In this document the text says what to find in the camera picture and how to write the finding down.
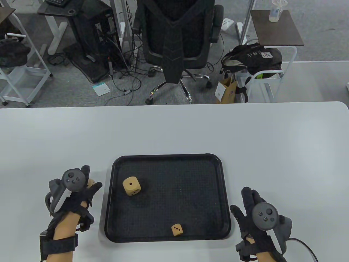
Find black mesh office chair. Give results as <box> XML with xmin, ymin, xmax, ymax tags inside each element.
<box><xmin>133</xmin><ymin>0</ymin><xmax>224</xmax><ymax>105</ymax></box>

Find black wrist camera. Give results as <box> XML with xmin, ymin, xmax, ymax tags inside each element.
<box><xmin>76</xmin><ymin>202</ymin><xmax>95</xmax><ymax>232</ymax></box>
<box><xmin>236</xmin><ymin>236</ymin><xmax>258</xmax><ymax>261</ymax></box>

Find black floor board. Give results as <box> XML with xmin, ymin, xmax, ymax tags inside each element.
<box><xmin>63</xmin><ymin>44</ymin><xmax>111</xmax><ymax>84</ymax></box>

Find white cart with brown top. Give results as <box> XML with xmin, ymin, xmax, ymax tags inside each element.
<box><xmin>237</xmin><ymin>10</ymin><xmax>305</xmax><ymax>103</ymax></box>
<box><xmin>0</xmin><ymin>7</ymin><xmax>53</xmax><ymax>107</ymax></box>

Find black round tracker controller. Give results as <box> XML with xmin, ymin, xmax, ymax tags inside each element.
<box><xmin>45</xmin><ymin>169</ymin><xmax>87</xmax><ymax>213</ymax></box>
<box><xmin>251</xmin><ymin>203</ymin><xmax>293</xmax><ymax>254</ymax></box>

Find white desk leg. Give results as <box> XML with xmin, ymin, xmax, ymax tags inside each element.
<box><xmin>110</xmin><ymin>0</ymin><xmax>133</xmax><ymax>50</ymax></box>
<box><xmin>236</xmin><ymin>0</ymin><xmax>255</xmax><ymax>45</ymax></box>

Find black fabric bag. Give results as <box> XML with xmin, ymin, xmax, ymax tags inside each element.
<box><xmin>0</xmin><ymin>38</ymin><xmax>31</xmax><ymax>68</ymax></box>

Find clear plastic bottle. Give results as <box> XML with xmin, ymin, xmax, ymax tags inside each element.
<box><xmin>269</xmin><ymin>0</ymin><xmax>288</xmax><ymax>22</ymax></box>

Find black desk with white legs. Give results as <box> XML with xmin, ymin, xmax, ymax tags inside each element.
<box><xmin>38</xmin><ymin>0</ymin><xmax>82</xmax><ymax>55</ymax></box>

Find black plastic tray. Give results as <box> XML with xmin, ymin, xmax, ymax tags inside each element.
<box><xmin>104</xmin><ymin>154</ymin><xmax>231</xmax><ymax>243</ymax></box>

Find person's right forearm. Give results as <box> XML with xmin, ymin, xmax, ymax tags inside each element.
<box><xmin>256</xmin><ymin>252</ymin><xmax>278</xmax><ymax>262</ymax></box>

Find black backpack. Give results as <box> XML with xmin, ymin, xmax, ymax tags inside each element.
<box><xmin>220</xmin><ymin>43</ymin><xmax>282</xmax><ymax>80</ymax></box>

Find tangle of black floor cables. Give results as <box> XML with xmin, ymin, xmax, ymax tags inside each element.
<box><xmin>95</xmin><ymin>26</ymin><xmax>169</xmax><ymax>106</ymax></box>

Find large wooden dice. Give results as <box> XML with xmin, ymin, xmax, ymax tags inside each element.
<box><xmin>122</xmin><ymin>177</ymin><xmax>142</xmax><ymax>196</ymax></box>

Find brown paper bag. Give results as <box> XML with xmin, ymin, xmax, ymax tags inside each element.
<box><xmin>214</xmin><ymin>74</ymin><xmax>238</xmax><ymax>104</ymax></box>

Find black computer tower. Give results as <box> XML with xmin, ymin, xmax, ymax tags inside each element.
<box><xmin>71</xmin><ymin>4</ymin><xmax>122</xmax><ymax>72</ymax></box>

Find person's right hand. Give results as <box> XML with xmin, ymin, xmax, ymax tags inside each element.
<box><xmin>230</xmin><ymin>187</ymin><xmax>293</xmax><ymax>256</ymax></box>

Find teal and white booklet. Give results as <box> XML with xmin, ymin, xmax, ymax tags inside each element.
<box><xmin>92</xmin><ymin>83</ymin><xmax>111</xmax><ymax>96</ymax></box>

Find person's left hand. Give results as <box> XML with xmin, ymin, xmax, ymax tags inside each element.
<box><xmin>45</xmin><ymin>165</ymin><xmax>103</xmax><ymax>222</ymax></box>

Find person's left forearm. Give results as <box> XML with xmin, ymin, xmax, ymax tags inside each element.
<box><xmin>46</xmin><ymin>212</ymin><xmax>81</xmax><ymax>262</ymax></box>

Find black smooth cable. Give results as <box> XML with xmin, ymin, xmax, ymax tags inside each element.
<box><xmin>288</xmin><ymin>238</ymin><xmax>319</xmax><ymax>262</ymax></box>

